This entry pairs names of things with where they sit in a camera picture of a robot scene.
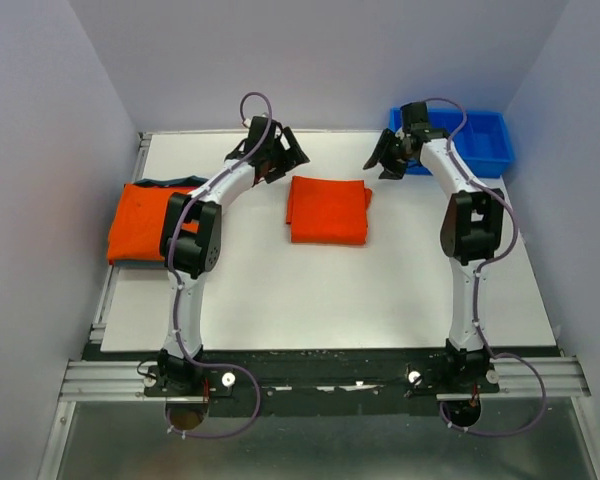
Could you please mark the folded dark teal shirt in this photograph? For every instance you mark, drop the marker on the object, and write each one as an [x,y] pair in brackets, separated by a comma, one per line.
[165,181]

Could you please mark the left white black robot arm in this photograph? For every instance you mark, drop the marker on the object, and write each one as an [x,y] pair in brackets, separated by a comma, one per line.
[191,234]

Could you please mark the orange t shirt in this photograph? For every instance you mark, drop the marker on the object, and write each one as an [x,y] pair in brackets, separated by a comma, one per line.
[328,212]

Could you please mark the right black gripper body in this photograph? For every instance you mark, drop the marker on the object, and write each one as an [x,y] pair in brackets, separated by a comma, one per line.
[400,140]

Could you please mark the blue plastic bin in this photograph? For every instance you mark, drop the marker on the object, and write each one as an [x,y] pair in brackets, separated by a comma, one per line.
[483,143]

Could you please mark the folded orange shirt on stack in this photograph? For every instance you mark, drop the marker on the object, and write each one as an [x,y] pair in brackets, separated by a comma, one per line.
[136,230]

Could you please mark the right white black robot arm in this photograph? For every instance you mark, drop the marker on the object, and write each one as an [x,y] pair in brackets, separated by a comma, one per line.
[471,229]

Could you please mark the aluminium frame rail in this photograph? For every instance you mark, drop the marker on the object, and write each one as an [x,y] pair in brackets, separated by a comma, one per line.
[102,381]

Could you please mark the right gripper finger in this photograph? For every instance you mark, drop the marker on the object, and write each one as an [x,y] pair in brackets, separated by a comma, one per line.
[393,171]
[384,142]

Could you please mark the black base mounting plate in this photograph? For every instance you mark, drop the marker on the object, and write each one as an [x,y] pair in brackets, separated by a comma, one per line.
[310,383]

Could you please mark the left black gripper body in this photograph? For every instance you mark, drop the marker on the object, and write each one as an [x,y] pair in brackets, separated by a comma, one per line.
[273,155]

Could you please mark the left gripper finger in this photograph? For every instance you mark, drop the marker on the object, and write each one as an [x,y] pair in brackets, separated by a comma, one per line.
[294,155]
[272,175]

